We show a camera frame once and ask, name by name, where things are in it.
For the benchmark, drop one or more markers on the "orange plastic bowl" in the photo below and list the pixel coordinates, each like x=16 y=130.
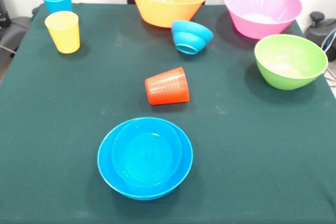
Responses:
x=168 y=6

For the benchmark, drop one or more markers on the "small cyan plastic bowl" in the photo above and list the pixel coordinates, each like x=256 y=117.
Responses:
x=190 y=37

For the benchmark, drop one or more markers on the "magenta pink plastic bowl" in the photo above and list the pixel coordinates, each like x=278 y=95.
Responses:
x=262 y=24

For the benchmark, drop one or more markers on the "red-orange plastic cup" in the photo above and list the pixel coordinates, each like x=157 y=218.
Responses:
x=168 y=87

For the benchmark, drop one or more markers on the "medium translucent blue bowl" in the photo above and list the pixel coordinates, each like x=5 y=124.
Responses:
x=147 y=155

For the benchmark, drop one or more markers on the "large blue plastic bowl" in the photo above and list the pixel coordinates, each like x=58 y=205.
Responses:
x=105 y=161

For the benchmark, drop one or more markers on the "yellow plastic cup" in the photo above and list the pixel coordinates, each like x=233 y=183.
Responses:
x=63 y=30

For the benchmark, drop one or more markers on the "lime green plastic bowl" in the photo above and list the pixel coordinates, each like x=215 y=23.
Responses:
x=288 y=64

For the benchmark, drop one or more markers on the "dark green tablecloth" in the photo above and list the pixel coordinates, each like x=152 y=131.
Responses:
x=262 y=155

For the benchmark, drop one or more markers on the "gray pedestal foot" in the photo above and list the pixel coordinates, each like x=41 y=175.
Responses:
x=319 y=35
x=15 y=30

